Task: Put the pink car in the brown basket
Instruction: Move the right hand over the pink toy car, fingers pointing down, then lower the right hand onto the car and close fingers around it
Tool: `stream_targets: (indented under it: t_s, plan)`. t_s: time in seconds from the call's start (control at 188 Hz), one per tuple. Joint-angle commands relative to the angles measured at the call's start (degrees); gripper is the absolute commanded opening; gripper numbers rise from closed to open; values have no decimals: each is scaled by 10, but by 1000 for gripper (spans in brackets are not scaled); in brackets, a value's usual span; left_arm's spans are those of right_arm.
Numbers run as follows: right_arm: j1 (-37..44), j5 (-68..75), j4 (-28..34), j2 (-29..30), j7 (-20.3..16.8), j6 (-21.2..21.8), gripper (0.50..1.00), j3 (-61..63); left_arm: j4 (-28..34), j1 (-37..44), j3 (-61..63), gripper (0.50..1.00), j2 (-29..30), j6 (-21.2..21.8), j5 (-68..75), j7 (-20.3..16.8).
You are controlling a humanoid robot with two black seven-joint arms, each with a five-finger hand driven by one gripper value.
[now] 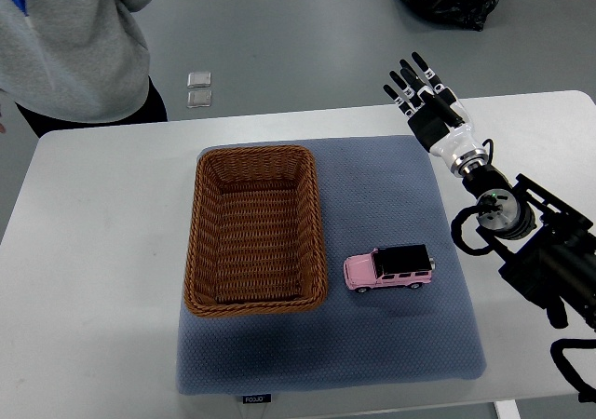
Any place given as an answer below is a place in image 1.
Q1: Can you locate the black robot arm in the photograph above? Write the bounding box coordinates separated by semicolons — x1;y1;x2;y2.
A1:
384;53;595;329

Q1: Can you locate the upper metal floor plate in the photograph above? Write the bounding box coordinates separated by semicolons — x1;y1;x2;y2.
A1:
187;71;211;88

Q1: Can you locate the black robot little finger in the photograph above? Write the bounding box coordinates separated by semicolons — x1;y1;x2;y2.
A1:
383;85;416;116

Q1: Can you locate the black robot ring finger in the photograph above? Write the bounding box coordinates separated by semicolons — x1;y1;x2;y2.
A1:
389;71;425;110

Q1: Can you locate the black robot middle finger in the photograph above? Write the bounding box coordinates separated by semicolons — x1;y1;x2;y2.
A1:
400;59;433;101

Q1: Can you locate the blue grey cushion mat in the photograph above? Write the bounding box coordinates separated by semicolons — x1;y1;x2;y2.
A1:
175;133;488;397

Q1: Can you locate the person in grey sweater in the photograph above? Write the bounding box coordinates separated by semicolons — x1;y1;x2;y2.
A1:
1;0;168;137

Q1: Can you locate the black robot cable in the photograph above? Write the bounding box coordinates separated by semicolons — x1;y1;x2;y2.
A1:
549;338;596;404

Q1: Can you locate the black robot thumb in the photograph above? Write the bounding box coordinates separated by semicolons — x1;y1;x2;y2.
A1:
434;96;464;128

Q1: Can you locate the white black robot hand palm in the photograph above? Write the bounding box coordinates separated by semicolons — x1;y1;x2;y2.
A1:
408;88;487;175

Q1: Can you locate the white table leg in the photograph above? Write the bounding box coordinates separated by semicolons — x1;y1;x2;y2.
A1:
494;399;521;419

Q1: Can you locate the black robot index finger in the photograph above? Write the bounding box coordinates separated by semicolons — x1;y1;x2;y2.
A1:
411;52;447;94

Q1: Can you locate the brown wicker basket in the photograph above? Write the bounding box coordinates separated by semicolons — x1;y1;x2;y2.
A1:
183;145;328;318

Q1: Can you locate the pink toy car black roof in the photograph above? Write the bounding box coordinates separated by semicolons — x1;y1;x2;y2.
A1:
343;244;436;293

